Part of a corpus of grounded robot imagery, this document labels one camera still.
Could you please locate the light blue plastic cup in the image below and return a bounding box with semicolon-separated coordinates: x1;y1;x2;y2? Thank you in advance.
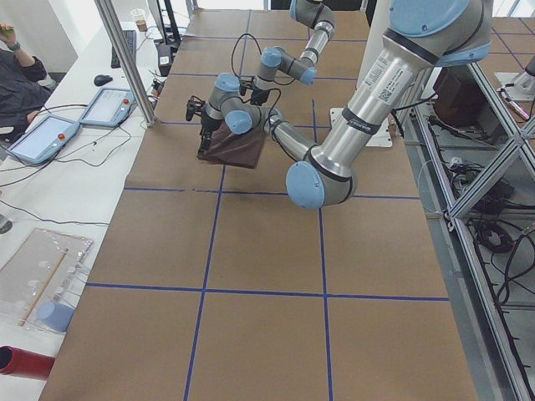
37;302;74;332

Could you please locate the red cylinder tube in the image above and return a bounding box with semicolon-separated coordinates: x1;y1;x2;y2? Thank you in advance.
1;346;55;380

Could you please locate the near blue teach pendant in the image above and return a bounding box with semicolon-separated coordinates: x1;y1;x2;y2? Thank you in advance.
7;114;80;165

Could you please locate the paper coffee cup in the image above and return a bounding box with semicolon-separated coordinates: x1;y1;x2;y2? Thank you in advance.
130;8;148;33

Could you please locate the aluminium frame post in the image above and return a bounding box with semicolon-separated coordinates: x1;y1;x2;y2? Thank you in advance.
94;0;156;127

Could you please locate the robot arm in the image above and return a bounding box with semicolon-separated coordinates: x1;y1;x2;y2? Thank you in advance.
249;1;335;105
186;1;493;209

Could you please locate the blue teach pendant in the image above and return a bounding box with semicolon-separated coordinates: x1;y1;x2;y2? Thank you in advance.
7;114;80;165
79;86;135;128

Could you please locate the far blue teach pendant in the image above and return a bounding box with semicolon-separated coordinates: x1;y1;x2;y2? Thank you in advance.
79;86;135;128

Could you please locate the black power adapter box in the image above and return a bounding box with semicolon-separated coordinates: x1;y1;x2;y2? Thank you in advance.
156;43;173;77

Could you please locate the wooden dowel stick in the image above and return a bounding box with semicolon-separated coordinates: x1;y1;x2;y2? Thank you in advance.
18;248;69;327

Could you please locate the clear acrylic rack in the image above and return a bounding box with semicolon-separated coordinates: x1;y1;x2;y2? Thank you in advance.
1;229;94;332

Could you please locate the seated person in black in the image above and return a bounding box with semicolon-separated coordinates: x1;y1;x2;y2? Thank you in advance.
1;23;52;144

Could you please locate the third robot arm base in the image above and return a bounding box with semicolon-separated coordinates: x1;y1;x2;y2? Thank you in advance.
494;58;534;103

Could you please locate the black keyboard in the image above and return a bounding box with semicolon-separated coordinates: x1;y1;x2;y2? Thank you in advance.
110;28;138;70

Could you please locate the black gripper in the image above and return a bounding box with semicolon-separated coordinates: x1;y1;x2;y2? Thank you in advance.
198;114;222;153
250;84;271;105

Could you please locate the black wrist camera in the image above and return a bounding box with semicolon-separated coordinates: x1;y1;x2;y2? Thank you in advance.
186;95;206;121
239;77;255;96

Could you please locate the dark brown t-shirt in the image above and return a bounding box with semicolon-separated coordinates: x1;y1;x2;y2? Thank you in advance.
197;124;266;169

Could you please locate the black computer mouse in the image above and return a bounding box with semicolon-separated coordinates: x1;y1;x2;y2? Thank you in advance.
94;74;113;87

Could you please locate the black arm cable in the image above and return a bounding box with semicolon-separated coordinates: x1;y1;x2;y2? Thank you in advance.
262;87;285;139
230;33;262;84

